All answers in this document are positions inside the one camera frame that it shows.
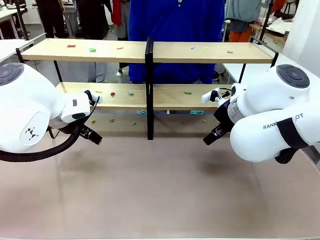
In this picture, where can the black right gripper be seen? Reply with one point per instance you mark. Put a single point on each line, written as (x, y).
(225, 115)

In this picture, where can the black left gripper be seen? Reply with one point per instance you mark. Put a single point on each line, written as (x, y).
(80, 126)

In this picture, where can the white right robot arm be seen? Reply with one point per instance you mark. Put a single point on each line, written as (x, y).
(270, 105)

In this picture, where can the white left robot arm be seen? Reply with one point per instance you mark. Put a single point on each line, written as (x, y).
(27, 105)

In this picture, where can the white table behind shelf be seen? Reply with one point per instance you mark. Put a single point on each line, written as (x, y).
(232, 71)

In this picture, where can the pink paper scrap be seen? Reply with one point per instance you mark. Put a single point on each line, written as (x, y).
(120, 47)

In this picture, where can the person black top grey trousers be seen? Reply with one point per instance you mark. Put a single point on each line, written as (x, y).
(91, 20)

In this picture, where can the person in blue sweater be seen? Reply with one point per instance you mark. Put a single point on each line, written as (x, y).
(175, 25)

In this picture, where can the wooden workbench with white sheets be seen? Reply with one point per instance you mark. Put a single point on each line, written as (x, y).
(275, 31)

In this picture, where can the white side table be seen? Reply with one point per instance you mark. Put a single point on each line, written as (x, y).
(15, 46)

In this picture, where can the person grey jacket orange trousers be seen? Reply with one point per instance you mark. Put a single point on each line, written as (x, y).
(241, 15)

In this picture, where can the black metal stand pole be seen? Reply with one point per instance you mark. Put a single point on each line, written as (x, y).
(22, 20)
(265, 20)

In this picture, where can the person in red vest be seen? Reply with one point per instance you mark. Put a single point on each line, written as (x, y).
(120, 15)

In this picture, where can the person in black clothes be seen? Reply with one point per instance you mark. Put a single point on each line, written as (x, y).
(51, 17)

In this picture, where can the black office chair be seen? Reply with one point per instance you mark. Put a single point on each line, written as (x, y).
(290, 7)

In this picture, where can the white background desk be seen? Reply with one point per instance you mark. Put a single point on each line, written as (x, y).
(10, 13)

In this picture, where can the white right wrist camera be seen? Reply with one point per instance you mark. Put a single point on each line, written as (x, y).
(208, 96)

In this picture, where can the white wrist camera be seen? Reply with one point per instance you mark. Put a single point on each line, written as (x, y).
(96, 97)
(208, 96)

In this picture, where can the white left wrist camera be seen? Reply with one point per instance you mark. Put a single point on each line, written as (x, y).
(96, 97)

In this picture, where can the wood shelf unit black frame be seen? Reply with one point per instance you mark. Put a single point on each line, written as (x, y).
(212, 53)
(82, 50)

